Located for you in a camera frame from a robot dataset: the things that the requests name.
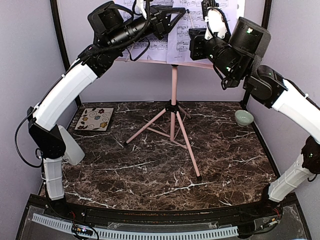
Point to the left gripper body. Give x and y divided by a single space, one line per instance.
126 33

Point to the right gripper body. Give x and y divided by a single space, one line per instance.
226 56

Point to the pink folding music stand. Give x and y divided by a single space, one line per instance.
178 54

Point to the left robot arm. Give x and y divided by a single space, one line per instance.
92 63

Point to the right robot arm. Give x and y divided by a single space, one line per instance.
272 90

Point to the pale green ceramic bowl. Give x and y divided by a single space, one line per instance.
243 118

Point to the floral patterned tile coaster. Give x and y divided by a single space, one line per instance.
94 119

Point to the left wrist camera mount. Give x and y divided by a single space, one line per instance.
139 8

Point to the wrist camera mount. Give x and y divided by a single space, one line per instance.
139 8
216 21

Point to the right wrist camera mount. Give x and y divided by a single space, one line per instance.
216 21

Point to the black front rail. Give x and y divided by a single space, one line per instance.
224 215

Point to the grey slotted cable duct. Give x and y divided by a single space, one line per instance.
125 231

